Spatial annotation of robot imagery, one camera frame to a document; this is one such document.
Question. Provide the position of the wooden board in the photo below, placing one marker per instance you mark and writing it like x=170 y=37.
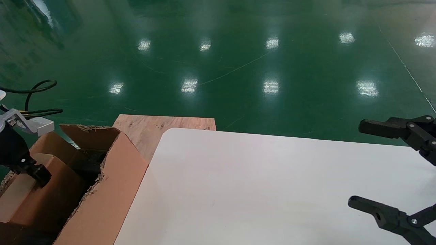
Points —
x=150 y=131

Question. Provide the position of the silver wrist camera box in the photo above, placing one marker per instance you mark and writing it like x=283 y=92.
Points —
x=41 y=126

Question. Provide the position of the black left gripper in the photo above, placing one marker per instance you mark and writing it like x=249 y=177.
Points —
x=10 y=149

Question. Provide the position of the large open cardboard box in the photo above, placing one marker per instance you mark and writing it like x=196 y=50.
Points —
x=109 y=190

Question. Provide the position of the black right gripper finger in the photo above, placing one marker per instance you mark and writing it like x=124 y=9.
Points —
x=388 y=215
x=385 y=129

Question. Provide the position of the small white object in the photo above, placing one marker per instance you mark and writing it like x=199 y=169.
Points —
x=2 y=95

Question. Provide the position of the small cardboard box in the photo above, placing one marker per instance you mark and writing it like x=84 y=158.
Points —
x=51 y=200

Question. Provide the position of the silver camera mount bracket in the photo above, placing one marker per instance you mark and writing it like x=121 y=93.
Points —
x=12 y=116

